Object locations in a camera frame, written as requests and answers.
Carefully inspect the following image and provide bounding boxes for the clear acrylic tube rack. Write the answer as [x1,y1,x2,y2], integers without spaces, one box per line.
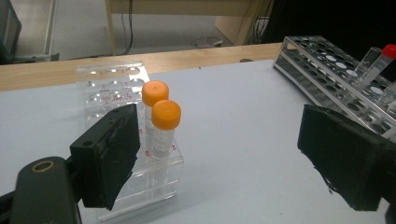
[76,60,185,222]

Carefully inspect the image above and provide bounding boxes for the wooden table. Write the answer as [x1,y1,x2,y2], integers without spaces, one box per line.
[0,42,284,93]

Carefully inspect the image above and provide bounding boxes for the uncapped clear tube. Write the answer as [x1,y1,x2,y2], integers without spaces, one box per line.
[346,46,383,84]

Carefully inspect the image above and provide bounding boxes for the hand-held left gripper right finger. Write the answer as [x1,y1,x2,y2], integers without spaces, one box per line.
[296,104,396,213]

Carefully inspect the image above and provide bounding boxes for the dark cabinet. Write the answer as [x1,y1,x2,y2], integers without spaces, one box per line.
[0,0,22,64]

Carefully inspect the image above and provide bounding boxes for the hanging black cable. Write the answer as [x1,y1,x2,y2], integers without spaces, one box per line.
[119,0,135,56]

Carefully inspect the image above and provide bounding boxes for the red cap sample tube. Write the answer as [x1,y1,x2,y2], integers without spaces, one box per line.
[350,43,396,93]

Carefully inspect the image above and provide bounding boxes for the metal tube rack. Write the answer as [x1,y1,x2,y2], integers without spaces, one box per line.
[272,35,396,142]

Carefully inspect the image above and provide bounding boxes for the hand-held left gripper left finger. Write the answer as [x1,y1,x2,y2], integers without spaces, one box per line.
[69,104,142,212]

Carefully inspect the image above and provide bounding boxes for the white floor cable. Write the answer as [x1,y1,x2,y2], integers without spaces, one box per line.
[190,35,225,49]

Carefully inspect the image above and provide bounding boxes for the orange cap sample tube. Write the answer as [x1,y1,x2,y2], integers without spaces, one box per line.
[141,79,171,158]
[150,99,182,201]

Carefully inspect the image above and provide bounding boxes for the black curtain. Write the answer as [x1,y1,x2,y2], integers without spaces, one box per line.
[261,0,396,80]

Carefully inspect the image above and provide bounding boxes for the light wooden furniture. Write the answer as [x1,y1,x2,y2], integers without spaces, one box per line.
[104,0,276,57]

